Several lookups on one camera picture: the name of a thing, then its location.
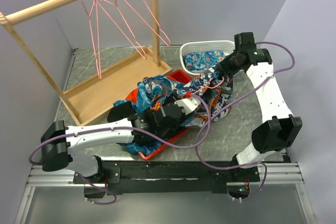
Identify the wooden clothes rack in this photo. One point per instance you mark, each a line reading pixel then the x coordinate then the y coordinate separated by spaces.
pixel 90 100

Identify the orange blue patterned shorts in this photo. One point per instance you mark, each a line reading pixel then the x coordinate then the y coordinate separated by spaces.
pixel 213 101

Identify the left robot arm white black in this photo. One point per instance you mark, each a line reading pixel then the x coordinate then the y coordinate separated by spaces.
pixel 62 145

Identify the white plastic basket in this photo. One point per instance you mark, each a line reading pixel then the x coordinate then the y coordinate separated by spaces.
pixel 201 46

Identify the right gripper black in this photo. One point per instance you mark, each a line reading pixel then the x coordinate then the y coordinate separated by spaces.
pixel 222 66

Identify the black garment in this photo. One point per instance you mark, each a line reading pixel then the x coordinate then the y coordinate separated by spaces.
pixel 121 111

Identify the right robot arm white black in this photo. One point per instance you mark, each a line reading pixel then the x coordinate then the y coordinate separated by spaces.
pixel 279 126

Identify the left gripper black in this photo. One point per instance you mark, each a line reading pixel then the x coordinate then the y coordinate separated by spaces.
pixel 179 121

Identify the blue floral shorts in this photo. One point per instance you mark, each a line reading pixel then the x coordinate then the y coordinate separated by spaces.
pixel 149 92

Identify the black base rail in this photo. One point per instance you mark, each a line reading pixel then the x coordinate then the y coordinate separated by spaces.
pixel 127 177

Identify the red plastic tray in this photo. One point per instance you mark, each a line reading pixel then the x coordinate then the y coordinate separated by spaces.
pixel 180 76

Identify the blue floral cloth in basket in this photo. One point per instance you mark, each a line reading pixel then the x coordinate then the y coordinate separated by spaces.
pixel 197 62

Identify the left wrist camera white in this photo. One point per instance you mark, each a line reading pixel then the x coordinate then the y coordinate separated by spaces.
pixel 188 105

